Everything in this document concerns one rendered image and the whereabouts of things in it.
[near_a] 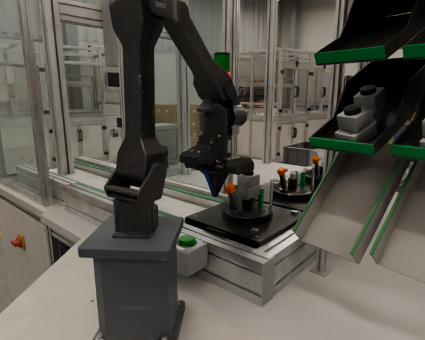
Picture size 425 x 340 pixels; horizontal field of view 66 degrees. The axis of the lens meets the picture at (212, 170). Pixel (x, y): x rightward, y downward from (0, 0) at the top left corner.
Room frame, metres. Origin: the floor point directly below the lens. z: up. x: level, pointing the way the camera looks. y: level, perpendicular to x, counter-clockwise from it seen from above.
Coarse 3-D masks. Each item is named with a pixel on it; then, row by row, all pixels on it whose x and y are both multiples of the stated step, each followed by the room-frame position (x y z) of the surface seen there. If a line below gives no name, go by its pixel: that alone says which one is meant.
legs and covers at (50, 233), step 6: (48, 228) 1.13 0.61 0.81; (48, 234) 1.14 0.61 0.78; (54, 234) 1.11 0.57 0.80; (60, 234) 1.07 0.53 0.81; (48, 240) 1.14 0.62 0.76; (54, 240) 1.13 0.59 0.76; (60, 240) 1.08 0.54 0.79; (66, 240) 1.04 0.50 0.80; (48, 246) 1.15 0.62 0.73; (54, 246) 1.13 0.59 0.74; (60, 246) 1.14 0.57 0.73; (66, 246) 1.21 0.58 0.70; (54, 252) 1.12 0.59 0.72; (60, 252) 1.14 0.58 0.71; (54, 258) 1.12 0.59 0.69
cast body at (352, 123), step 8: (352, 104) 0.62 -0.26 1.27; (344, 112) 0.61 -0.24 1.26; (352, 112) 0.59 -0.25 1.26; (360, 112) 0.60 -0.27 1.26; (368, 112) 0.60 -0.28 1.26; (344, 120) 0.61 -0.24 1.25; (352, 120) 0.59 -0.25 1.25; (360, 120) 0.59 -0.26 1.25; (368, 120) 0.60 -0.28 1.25; (344, 128) 0.61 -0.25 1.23; (352, 128) 0.60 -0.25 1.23; (360, 128) 0.59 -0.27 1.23; (368, 128) 0.60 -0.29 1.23; (376, 128) 0.62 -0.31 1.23; (336, 136) 0.62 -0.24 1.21; (344, 136) 0.60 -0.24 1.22; (352, 136) 0.59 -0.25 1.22; (360, 136) 0.60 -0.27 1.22; (368, 136) 0.61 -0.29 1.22
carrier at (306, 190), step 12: (312, 168) 1.02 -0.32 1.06; (276, 180) 1.17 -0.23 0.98; (288, 180) 1.04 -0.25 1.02; (300, 180) 1.06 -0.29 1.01; (312, 180) 1.02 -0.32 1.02; (264, 192) 1.06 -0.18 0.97; (276, 192) 1.00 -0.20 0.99; (288, 192) 1.00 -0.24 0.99; (300, 192) 1.00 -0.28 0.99; (312, 192) 1.00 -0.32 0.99; (276, 204) 0.94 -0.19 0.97; (288, 204) 0.94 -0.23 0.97; (300, 204) 0.94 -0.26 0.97
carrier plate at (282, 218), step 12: (192, 216) 0.84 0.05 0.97; (204, 216) 0.84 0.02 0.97; (216, 216) 0.84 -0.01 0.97; (276, 216) 0.84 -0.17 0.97; (288, 216) 0.84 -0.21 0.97; (204, 228) 0.79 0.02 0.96; (216, 228) 0.76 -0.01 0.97; (228, 228) 0.76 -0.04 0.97; (240, 228) 0.76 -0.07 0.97; (264, 228) 0.76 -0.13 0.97; (276, 228) 0.76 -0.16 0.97; (288, 228) 0.78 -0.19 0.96; (240, 240) 0.71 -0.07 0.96; (252, 240) 0.69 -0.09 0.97; (264, 240) 0.70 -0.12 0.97
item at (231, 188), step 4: (228, 184) 0.80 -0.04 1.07; (232, 184) 0.79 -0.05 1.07; (228, 188) 0.78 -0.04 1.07; (232, 188) 0.78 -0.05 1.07; (236, 188) 0.80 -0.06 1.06; (228, 192) 0.79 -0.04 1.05; (232, 192) 0.78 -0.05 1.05; (232, 196) 0.79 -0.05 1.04; (232, 200) 0.79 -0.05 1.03; (236, 200) 0.80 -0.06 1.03; (232, 204) 0.80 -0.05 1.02; (236, 204) 0.80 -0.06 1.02; (232, 208) 0.81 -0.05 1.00; (236, 208) 0.80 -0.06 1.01
